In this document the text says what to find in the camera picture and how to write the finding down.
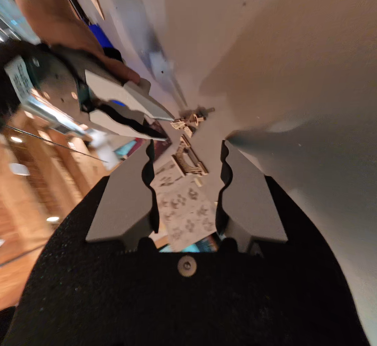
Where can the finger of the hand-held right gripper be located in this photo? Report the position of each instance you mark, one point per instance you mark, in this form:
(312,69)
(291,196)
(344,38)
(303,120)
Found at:
(117,125)
(123,96)

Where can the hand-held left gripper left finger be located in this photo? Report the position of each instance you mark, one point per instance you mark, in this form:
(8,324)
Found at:
(123,204)

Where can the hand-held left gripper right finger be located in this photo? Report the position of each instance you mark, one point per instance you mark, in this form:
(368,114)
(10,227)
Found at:
(253,204)

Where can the wooden tower spire assembly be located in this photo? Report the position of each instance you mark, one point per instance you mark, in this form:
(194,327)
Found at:
(193,119)

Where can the person's right forearm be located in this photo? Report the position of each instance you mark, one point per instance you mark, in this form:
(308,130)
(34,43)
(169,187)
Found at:
(38,4)

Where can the grey desk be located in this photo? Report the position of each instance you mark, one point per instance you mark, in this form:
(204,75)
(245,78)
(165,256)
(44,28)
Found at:
(265,57)

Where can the assembly diagram instruction sheet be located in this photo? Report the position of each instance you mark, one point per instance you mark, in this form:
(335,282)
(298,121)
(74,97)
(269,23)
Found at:
(182,210)

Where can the wooden tower base model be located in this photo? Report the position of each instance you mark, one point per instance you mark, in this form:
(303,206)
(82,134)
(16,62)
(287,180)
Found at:
(188,160)

